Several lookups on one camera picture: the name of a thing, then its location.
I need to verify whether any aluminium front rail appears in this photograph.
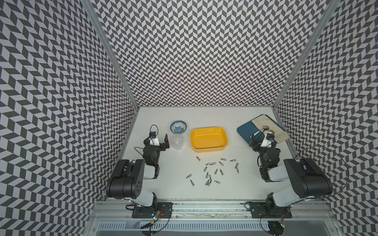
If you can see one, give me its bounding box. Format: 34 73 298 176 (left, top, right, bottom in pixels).
89 200 336 221

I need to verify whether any beige cloth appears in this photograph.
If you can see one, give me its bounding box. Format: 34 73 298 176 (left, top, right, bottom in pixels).
251 114 289 144

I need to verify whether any silver bit cluster lower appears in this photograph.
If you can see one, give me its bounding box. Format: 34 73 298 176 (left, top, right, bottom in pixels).
205 175 212 186

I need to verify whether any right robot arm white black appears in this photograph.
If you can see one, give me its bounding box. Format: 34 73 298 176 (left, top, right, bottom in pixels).
249 130 333 209

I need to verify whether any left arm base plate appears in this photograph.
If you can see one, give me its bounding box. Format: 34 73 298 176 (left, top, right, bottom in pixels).
132 202 173 219

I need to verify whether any yellow plastic storage box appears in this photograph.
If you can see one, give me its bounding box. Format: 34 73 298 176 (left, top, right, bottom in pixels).
190 127 228 153

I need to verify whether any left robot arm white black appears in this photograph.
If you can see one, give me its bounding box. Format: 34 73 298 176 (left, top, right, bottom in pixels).
105 131 170 210

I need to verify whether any clear plastic cup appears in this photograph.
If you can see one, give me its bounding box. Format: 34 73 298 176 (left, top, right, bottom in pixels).
169 134 184 150

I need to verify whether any teal blue tray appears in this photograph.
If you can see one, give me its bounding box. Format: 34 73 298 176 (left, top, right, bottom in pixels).
237 116 285 144

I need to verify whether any blue white patterned bowl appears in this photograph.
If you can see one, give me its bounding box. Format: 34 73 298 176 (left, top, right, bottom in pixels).
170 121 187 135

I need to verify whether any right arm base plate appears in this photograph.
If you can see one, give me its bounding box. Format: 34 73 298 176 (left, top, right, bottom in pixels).
248 202 292 219

